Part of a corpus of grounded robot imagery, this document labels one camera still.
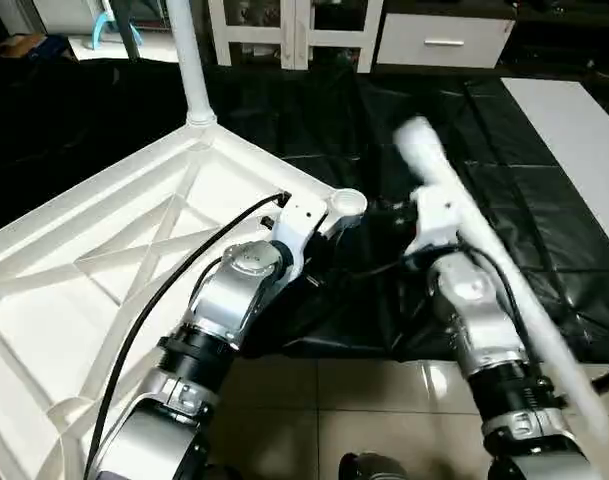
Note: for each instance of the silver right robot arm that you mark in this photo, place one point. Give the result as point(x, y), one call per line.
point(484, 340)

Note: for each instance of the white glass-door cabinet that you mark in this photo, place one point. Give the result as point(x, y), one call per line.
point(294, 30)

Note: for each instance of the black stand leg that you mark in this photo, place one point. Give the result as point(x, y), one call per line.
point(606, 380)

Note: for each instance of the white plastic table leg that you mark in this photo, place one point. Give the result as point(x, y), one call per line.
point(484, 250)
point(192, 60)

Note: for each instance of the white plastic table top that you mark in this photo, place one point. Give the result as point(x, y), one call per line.
point(114, 260)

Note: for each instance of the white low drawer unit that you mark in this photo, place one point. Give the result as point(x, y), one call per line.
point(444, 38)

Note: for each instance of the black work mat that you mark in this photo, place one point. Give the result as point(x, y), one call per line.
point(404, 150)

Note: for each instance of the dark robot right foot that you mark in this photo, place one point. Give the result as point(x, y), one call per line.
point(379, 468)

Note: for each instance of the white sheet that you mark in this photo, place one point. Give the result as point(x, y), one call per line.
point(574, 140)

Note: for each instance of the blue cardboard box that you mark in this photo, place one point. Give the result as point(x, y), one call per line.
point(34, 45)

